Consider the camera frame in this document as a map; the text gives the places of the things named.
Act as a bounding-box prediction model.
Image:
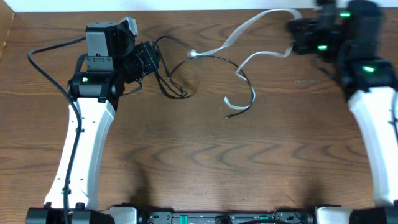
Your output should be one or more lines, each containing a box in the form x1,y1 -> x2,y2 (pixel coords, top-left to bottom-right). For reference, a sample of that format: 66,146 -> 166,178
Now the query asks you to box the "white USB cable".
187,7 -> 303,110

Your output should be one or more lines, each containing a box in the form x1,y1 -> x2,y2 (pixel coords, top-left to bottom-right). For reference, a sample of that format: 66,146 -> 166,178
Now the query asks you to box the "black USB cable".
150,35 -> 194,100
167,54 -> 254,119

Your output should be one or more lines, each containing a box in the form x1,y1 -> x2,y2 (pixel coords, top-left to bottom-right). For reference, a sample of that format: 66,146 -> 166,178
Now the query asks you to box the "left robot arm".
25,17 -> 161,223

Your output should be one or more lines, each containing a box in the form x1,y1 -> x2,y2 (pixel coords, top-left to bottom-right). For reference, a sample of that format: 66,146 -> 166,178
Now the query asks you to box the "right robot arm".
286,1 -> 397,224

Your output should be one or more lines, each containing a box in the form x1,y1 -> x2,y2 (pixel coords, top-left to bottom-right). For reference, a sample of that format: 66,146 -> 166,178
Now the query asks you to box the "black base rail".
137,207 -> 316,224

